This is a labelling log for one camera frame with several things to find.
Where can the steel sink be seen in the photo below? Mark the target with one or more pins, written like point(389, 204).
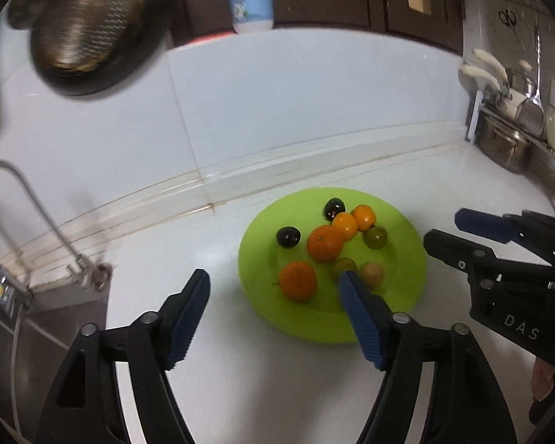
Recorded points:
point(51, 314)

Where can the black pan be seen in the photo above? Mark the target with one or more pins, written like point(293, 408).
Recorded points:
point(148, 41)

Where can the black scissors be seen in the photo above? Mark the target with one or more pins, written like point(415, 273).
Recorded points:
point(508, 17)

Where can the metal skimmer spoon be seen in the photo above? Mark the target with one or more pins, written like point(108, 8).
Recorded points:
point(531, 113)

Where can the metal dish rack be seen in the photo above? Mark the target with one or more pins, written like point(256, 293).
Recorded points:
point(552, 171)

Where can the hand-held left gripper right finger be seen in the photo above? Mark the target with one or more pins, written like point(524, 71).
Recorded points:
point(360, 319)

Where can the dark purple passion fruit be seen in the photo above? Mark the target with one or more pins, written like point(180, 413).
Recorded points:
point(334, 208)
point(288, 237)

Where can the metal faucet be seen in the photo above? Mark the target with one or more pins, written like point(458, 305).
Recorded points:
point(37, 199)

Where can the person's right hand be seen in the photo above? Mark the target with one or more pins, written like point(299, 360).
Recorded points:
point(542, 379)

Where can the round yellow fruit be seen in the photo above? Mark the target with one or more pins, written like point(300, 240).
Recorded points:
point(373, 275)

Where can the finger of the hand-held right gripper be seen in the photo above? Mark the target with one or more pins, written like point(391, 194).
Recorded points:
point(448, 247)
point(483, 224)

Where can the large steel pot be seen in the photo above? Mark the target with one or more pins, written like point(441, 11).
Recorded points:
point(504, 143)

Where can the large orange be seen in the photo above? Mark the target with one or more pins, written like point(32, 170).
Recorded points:
point(298, 281)
point(325, 243)

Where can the green plate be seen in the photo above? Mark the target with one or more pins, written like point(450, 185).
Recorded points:
point(400, 259)

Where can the green citrus fruit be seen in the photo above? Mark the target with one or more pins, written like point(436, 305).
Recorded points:
point(343, 264)
point(375, 237)

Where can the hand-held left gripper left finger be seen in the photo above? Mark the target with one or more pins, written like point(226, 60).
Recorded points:
point(189, 319)

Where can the metal perforated colander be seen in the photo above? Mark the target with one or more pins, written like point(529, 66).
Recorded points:
point(88, 18)

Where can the small orange mandarin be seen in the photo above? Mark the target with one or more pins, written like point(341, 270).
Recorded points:
point(364, 216)
point(344, 225)

